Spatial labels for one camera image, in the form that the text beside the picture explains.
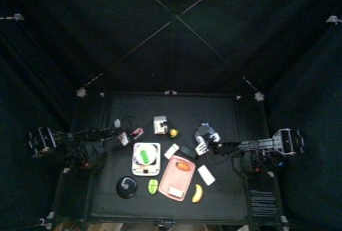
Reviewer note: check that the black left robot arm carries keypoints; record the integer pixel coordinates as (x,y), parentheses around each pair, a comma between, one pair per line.
(67,137)

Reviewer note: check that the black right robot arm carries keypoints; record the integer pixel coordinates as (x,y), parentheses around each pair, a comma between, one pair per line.
(260,144)

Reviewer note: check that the orange salmon sushi toy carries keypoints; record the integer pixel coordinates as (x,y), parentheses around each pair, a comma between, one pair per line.
(183,166)

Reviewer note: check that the small black flat block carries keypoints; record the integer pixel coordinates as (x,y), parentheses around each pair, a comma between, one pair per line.
(187,151)

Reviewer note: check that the grey black round toy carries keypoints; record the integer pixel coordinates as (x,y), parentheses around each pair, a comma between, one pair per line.
(204,130)

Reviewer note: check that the pink red small toy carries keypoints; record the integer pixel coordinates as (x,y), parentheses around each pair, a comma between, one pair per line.
(138,133)

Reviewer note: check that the white flat card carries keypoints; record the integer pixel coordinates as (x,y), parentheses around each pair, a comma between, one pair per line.
(171,151)

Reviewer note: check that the green toy vegetable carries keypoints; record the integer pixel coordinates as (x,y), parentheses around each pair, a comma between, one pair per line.
(144,155)

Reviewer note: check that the white round plate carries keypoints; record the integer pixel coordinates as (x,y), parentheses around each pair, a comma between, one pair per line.
(152,150)

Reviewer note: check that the small yellow lemon toy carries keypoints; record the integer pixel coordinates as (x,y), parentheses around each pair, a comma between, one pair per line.
(174,133)

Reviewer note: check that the white toy knife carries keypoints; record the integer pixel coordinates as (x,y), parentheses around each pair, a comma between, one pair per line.
(206,174)

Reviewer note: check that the white grey box toy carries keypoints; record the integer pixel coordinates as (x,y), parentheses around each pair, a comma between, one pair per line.
(159,125)

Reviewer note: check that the white kitchen scale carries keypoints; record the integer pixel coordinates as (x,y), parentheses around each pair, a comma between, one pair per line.
(146,170)

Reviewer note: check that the pink cutting board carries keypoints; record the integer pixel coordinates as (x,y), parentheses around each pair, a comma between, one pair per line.
(171,178)

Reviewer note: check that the yellow toy banana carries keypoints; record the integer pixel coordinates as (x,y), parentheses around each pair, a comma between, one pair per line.
(198,193)

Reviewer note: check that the white rice block toy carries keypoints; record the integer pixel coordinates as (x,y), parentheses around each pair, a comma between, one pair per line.
(175,192)

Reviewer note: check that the black round puck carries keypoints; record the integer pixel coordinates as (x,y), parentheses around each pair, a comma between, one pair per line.
(126,190)

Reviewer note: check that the light green oval toy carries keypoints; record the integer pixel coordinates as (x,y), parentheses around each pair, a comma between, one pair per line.
(152,186)

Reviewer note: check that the white text label sticker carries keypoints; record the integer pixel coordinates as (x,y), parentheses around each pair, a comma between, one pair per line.
(263,203)

